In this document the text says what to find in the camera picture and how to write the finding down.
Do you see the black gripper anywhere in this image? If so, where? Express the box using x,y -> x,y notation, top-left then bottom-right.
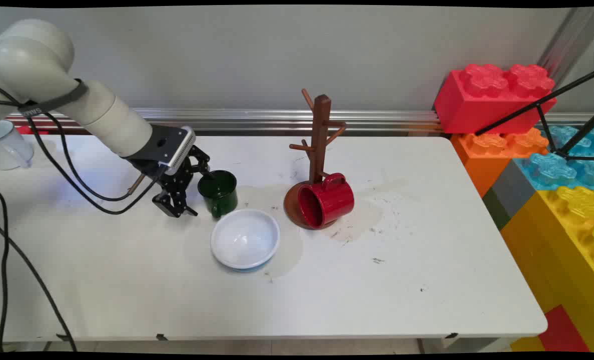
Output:
144,146 -> 211,219

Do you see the red ceramic mug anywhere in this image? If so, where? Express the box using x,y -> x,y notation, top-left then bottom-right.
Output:
297,172 -> 355,230

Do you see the dark green mug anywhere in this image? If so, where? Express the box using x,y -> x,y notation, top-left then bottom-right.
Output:
198,170 -> 239,220

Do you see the white bowl with blue base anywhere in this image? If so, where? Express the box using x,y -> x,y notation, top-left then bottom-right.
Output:
210,208 -> 281,272

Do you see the brown wooden mug tree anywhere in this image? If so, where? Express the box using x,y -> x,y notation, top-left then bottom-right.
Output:
283,89 -> 348,231

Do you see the clear plastic measuring cup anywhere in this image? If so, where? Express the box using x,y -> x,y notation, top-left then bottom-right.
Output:
0,120 -> 35,171

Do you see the big orange toy brick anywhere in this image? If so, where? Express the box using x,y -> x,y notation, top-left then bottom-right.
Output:
450,127 -> 550,199

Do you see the big red toy brick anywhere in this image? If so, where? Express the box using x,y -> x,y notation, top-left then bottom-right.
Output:
433,63 -> 558,135

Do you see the big dark green toy brick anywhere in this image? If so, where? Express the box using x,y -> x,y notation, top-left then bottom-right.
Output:
481,187 -> 512,231

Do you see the big grey toy brick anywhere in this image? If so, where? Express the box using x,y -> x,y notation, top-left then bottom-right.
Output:
491,158 -> 541,219

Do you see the black tripod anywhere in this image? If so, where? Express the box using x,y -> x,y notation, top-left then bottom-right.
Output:
474,66 -> 594,162

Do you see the big blue toy brick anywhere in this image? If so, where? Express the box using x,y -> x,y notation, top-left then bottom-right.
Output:
514,124 -> 594,191

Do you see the big yellow toy brick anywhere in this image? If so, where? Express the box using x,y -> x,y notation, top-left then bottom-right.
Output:
499,185 -> 594,354

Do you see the flat red toy brick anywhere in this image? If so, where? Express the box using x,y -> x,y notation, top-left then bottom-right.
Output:
537,304 -> 590,354

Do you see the slanted aluminium profile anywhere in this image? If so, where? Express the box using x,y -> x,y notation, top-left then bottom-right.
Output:
536,7 -> 594,86

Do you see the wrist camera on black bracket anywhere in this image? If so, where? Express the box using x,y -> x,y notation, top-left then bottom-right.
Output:
124,125 -> 197,177

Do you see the black camera cable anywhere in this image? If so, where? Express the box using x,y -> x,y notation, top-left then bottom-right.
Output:
0,100 -> 170,352

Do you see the black cable with metal plug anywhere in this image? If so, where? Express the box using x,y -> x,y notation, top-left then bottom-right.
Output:
0,82 -> 146,352

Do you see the aluminium rail along wall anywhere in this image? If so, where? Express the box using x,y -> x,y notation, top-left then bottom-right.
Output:
7,107 -> 594,137

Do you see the grey velcro cable strap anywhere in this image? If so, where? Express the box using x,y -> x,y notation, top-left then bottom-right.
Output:
18,78 -> 90,119

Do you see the grey table leg frame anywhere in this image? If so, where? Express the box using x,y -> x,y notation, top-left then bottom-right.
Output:
417,334 -> 516,354

